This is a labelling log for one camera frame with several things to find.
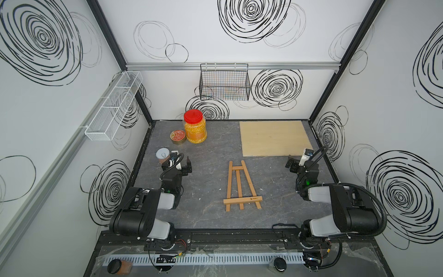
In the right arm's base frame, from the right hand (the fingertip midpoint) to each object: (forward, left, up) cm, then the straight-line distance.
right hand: (300, 157), depth 91 cm
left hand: (-3, +65, +3) cm, 65 cm away
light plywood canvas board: (+20, +15, -9) cm, 27 cm away
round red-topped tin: (+17, +71, -5) cm, 73 cm away
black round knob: (-46, +19, +2) cm, 50 cm away
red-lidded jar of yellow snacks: (+16, +58, +6) cm, 60 cm away
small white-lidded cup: (+1, +75, -1) cm, 75 cm away
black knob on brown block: (-49, +76, +2) cm, 91 cm away
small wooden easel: (-21, +32, -6) cm, 39 cm away
